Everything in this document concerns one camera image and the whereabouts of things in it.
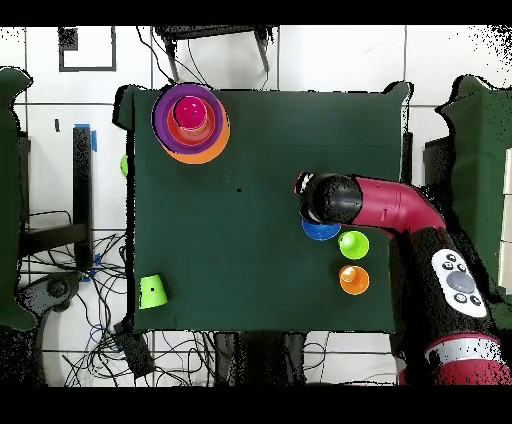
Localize blue bowl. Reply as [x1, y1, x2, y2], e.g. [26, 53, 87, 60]
[301, 218, 342, 242]

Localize small orange-red bowl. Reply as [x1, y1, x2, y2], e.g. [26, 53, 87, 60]
[165, 97, 217, 146]

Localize red cup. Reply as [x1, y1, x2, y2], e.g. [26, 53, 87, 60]
[173, 95, 209, 132]

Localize purple bowl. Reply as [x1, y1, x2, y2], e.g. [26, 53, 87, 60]
[151, 82, 226, 156]

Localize dark green tablecloth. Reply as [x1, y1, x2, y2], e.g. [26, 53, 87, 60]
[113, 78, 411, 334]

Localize light green cup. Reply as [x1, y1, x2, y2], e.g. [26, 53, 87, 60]
[337, 230, 370, 261]

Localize orange cup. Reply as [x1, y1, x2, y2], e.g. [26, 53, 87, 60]
[338, 264, 371, 296]

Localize green cloth side table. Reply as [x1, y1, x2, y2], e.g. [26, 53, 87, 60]
[435, 75, 512, 333]
[0, 68, 38, 331]

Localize black chair with legs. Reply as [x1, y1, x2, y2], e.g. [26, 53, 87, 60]
[153, 24, 279, 83]

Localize blue tape strip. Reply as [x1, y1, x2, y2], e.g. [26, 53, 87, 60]
[74, 122, 98, 153]

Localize black power adapter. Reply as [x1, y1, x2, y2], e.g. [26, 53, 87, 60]
[112, 321, 156, 379]

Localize black metal frame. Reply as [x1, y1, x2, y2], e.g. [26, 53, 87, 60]
[400, 131, 414, 185]
[17, 126, 94, 271]

